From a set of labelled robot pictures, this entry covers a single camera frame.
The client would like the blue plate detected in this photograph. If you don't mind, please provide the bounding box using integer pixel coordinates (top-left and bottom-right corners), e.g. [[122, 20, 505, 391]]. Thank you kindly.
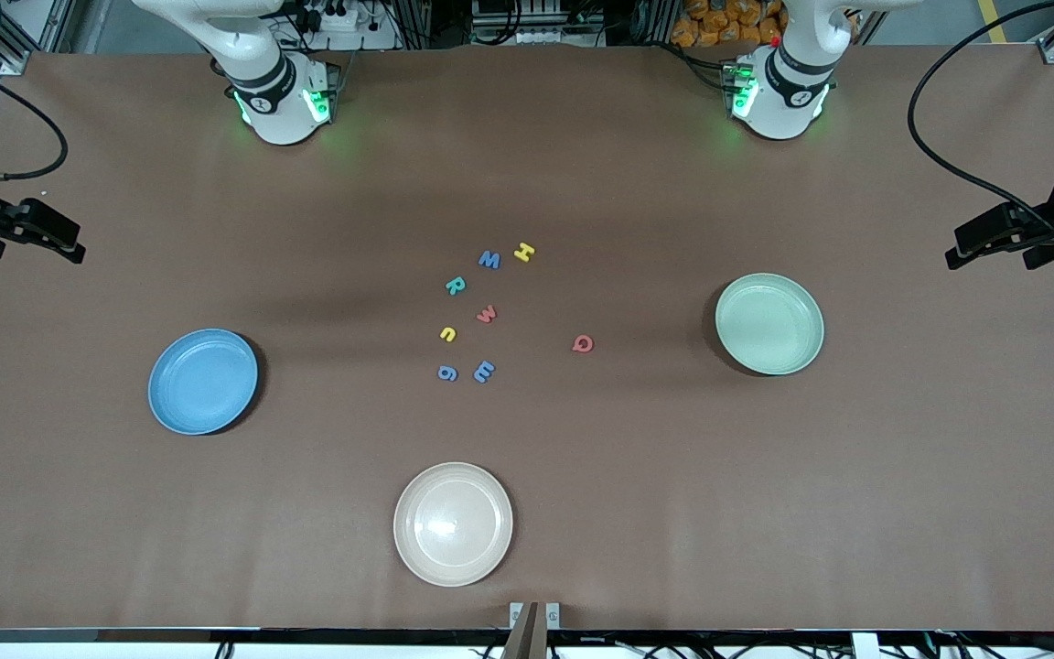
[[147, 328, 260, 437]]

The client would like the pale green plate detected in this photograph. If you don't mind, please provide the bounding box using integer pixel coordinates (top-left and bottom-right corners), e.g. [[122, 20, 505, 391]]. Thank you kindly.
[[715, 273, 826, 377]]

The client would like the brown table cover sheet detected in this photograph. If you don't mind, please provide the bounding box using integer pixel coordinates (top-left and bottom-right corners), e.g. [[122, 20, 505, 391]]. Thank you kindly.
[[0, 44, 1054, 634]]

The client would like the bag of orange items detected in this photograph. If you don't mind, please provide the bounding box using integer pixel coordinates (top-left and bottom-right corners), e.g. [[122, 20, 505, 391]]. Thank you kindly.
[[671, 0, 784, 49]]

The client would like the white power strip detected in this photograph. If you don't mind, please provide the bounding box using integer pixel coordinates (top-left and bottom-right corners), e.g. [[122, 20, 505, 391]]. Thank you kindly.
[[294, 0, 359, 33]]

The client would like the beige plate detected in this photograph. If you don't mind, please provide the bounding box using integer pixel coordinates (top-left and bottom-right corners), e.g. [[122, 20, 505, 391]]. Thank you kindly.
[[393, 461, 515, 589]]

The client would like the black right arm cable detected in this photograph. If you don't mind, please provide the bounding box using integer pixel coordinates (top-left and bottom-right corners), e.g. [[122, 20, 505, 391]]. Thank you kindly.
[[0, 62, 69, 180]]

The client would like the aluminium frame post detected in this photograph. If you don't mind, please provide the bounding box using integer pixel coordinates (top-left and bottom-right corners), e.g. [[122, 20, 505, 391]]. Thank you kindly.
[[396, 0, 429, 49], [632, 0, 679, 47]]

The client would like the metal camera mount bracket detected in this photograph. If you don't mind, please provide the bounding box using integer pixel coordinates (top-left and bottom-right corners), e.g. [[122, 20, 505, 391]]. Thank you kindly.
[[501, 600, 562, 659]]

